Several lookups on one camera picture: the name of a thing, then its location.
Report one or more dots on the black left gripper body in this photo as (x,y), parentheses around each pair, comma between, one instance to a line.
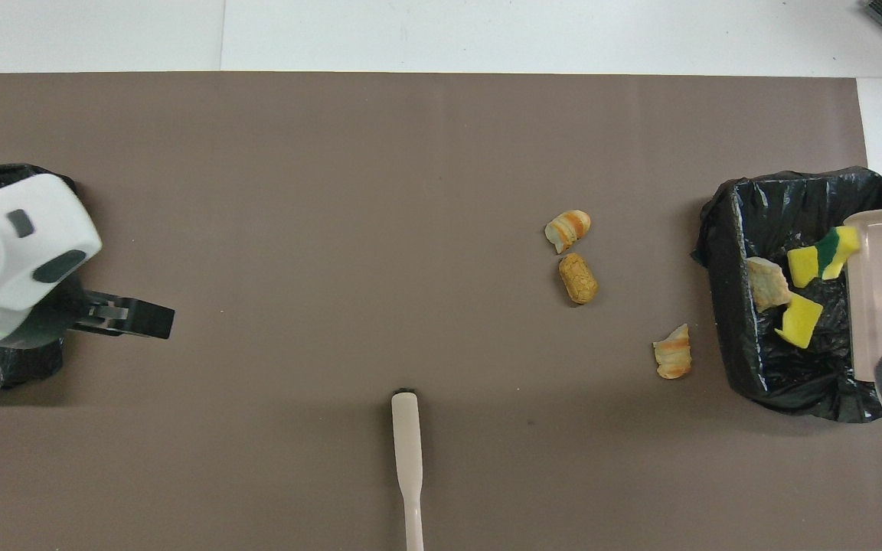
(58,317)

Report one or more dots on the beige brush black bristles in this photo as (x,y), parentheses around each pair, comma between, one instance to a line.
(407,436)

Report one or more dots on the orange striped bread piece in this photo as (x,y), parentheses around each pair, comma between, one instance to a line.
(567,229)
(673,352)

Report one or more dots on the brown bread roll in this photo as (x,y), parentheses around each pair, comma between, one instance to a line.
(578,278)

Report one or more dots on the pale beige foam chunk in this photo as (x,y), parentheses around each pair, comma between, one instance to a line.
(768,283)

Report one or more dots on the yellow green sponge piece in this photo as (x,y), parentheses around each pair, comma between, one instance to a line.
(837,251)

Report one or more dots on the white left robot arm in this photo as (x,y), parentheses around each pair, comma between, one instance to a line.
(12,252)

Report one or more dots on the brown table mat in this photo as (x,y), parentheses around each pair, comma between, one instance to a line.
(334,229)

